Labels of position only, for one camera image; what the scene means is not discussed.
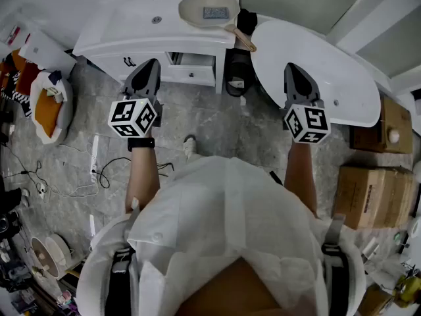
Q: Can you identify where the person's right forearm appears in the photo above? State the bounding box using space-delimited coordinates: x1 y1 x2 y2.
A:
283 142 319 217

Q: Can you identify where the person's white shirt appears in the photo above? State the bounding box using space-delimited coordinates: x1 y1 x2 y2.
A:
76 156 368 316

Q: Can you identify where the white bathtub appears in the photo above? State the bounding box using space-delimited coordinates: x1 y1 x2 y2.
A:
250 20 382 128

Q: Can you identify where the person's white slipper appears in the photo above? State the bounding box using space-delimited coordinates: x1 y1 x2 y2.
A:
183 135 198 159

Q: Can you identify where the blue-grey sponge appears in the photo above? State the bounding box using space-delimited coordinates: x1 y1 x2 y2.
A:
203 7 230 20

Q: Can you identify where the black cloth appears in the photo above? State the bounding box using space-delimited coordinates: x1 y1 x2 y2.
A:
236 8 258 36

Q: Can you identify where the white carton box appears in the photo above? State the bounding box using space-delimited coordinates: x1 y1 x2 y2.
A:
18 31 78 78

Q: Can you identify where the beige frying pan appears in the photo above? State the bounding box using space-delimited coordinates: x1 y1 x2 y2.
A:
178 0 257 53

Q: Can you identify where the white sink vanity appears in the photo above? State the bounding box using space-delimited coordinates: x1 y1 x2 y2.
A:
72 0 243 95

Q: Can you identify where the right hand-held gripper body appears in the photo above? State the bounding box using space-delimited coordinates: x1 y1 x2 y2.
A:
281 97 332 144

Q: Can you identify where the orange cushion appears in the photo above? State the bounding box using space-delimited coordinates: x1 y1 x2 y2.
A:
34 89 63 140

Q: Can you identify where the white power strip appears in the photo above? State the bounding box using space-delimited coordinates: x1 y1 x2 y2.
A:
90 135 99 182

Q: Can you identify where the large cardboard box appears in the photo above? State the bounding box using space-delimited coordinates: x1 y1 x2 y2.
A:
332 165 417 230

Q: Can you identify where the black harness strap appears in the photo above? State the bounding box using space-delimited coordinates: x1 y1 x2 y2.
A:
111 247 136 316
321 214 351 316

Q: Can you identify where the white container red label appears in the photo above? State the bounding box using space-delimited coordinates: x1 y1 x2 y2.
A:
5 24 30 47

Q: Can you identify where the person's left forearm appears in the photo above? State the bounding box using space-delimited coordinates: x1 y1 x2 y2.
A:
124 146 162 213

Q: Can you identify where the black trash bin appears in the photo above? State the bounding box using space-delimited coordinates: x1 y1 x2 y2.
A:
225 49 254 97

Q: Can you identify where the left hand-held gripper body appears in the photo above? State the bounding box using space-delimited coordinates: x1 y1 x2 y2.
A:
107 89 164 138

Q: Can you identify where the black cable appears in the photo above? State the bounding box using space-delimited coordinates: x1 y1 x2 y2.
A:
98 156 132 190

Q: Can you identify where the small cardboard box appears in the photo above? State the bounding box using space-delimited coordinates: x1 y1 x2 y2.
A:
349 97 414 154

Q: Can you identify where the yellow handheld device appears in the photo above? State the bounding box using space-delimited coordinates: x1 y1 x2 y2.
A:
393 275 421 309

